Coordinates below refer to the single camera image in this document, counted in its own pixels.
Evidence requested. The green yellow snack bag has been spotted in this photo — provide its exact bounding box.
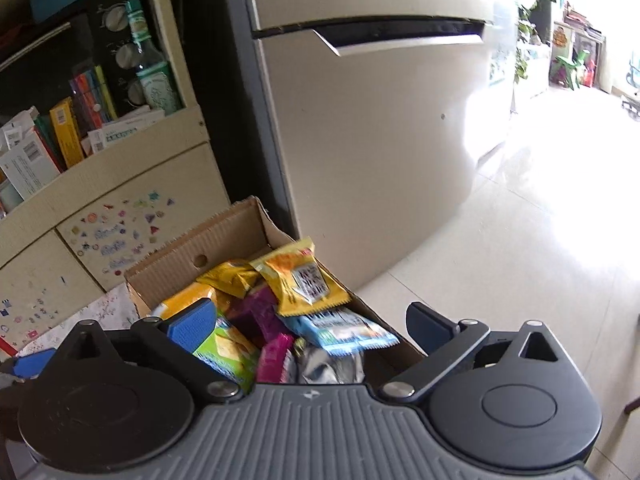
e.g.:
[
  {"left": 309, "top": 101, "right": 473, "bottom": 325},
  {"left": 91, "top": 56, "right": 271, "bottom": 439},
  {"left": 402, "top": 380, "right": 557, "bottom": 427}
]
[{"left": 193, "top": 316, "right": 260, "bottom": 392}]

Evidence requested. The yellow striped snack bag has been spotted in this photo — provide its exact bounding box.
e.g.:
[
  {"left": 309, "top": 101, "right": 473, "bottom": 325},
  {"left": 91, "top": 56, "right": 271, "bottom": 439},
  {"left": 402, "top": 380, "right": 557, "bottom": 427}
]
[{"left": 152, "top": 260, "right": 262, "bottom": 320}]

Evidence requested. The purple snack bag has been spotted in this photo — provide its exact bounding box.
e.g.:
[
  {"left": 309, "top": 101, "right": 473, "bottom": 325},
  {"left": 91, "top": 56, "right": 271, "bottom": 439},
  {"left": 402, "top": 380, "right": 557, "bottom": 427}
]
[{"left": 224, "top": 284, "right": 291, "bottom": 348}]

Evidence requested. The pink white snack packet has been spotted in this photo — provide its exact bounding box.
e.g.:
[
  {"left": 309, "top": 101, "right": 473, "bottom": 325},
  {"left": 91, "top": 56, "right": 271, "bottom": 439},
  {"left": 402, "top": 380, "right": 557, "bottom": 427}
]
[{"left": 256, "top": 334, "right": 297, "bottom": 384}]

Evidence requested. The light blue snack packet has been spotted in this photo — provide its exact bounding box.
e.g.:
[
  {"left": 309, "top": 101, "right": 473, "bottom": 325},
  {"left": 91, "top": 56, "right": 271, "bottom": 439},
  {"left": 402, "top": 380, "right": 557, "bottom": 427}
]
[{"left": 281, "top": 308, "right": 399, "bottom": 356}]

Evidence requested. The silver snack packet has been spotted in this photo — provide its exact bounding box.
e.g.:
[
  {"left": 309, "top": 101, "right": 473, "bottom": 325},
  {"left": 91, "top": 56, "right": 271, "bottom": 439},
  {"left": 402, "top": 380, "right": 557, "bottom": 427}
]
[{"left": 295, "top": 346, "right": 366, "bottom": 385}]

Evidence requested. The yellow snack packet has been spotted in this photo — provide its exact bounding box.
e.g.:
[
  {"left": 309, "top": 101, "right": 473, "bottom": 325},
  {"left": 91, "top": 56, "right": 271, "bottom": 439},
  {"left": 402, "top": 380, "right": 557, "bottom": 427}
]
[{"left": 250, "top": 237, "right": 350, "bottom": 318}]

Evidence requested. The red box on floor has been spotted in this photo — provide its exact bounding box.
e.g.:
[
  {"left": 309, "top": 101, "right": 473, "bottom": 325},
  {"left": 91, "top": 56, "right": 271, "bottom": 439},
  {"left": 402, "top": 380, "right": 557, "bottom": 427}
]
[{"left": 0, "top": 336, "right": 17, "bottom": 358}]

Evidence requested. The cream cabinet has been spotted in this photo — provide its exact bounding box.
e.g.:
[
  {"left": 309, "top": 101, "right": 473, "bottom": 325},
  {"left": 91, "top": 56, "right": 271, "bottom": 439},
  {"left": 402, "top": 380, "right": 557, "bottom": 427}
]
[{"left": 1, "top": 0, "right": 230, "bottom": 352}]

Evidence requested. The cardboard box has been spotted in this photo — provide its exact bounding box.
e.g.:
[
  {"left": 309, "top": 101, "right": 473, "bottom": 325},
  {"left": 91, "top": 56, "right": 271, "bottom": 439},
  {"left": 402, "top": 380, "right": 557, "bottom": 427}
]
[{"left": 124, "top": 197, "right": 424, "bottom": 389}]

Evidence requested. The white carton on shelf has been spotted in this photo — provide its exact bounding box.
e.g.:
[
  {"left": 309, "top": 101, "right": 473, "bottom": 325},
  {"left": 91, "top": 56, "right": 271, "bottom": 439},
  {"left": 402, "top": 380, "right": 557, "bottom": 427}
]
[{"left": 1, "top": 131, "right": 61, "bottom": 200}]

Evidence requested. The yellow box on shelf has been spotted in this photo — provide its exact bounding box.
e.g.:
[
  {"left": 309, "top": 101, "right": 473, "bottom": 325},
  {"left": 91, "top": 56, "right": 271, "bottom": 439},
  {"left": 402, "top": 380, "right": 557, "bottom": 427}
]
[{"left": 50, "top": 98, "right": 85, "bottom": 168}]

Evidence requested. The beige refrigerator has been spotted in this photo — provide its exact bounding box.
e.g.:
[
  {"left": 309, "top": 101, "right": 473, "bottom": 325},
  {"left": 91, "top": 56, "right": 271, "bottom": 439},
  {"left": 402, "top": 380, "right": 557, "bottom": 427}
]
[{"left": 226, "top": 0, "right": 495, "bottom": 289}]

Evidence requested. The green glass bottle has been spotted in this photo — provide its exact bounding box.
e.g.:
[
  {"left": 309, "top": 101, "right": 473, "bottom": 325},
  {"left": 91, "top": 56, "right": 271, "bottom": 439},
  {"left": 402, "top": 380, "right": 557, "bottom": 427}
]
[{"left": 126, "top": 0, "right": 181, "bottom": 116}]

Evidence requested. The green plant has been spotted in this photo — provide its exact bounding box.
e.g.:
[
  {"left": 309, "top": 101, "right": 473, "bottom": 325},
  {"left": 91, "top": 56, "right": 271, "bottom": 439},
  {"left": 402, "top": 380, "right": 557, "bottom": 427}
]
[{"left": 514, "top": 0, "right": 558, "bottom": 84}]

